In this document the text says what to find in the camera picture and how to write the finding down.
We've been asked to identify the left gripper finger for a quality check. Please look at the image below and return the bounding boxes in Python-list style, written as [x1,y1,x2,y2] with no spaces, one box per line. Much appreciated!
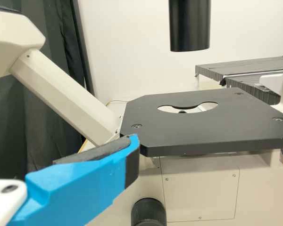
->
[8,133,141,226]

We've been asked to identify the cream microscope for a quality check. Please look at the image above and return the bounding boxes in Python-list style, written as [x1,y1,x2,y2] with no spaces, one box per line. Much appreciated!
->
[0,0,283,226]

